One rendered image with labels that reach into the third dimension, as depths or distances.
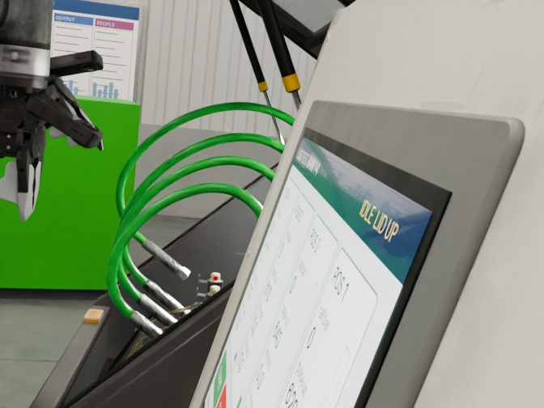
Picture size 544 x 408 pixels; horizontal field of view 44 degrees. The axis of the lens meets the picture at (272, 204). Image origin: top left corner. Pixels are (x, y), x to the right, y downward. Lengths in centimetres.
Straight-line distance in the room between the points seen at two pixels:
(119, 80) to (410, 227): 729
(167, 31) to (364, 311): 737
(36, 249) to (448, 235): 431
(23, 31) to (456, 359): 89
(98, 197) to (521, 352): 428
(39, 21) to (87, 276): 359
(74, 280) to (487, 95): 435
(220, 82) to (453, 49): 729
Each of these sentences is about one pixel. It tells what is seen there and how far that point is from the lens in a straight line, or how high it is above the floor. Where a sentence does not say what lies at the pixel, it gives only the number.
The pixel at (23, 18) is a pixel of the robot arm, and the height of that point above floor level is 151.
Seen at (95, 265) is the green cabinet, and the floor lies 24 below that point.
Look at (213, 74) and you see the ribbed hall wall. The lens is 761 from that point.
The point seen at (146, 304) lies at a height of 112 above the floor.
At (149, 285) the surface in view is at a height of 112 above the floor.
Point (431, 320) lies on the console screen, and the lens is 21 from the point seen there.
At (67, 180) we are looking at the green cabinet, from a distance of 440.
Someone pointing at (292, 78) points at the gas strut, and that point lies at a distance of 82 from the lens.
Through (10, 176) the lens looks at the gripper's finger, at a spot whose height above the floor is 129.
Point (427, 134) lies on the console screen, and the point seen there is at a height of 143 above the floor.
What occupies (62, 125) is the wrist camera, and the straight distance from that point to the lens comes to 103.
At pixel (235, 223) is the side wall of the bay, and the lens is 148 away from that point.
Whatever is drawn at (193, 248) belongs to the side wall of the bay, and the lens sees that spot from 149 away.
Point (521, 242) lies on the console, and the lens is 19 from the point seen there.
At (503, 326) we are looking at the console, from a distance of 18.
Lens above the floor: 144
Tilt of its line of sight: 9 degrees down
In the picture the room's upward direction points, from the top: 6 degrees clockwise
